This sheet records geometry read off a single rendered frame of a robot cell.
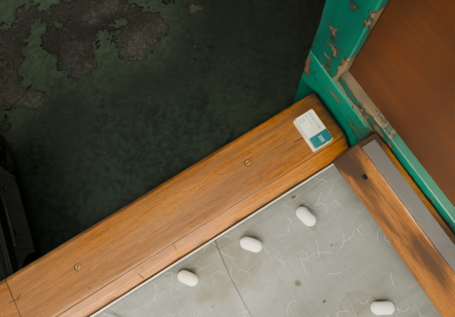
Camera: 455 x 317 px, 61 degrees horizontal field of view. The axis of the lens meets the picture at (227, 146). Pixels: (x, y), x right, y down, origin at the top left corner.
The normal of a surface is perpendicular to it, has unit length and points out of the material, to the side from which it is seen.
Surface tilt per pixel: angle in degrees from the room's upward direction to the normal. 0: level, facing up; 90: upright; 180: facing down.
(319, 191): 0
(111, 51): 0
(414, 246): 67
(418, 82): 90
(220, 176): 0
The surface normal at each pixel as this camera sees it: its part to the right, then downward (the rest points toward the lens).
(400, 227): -0.80, 0.38
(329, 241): -0.04, -0.25
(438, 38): -0.85, 0.52
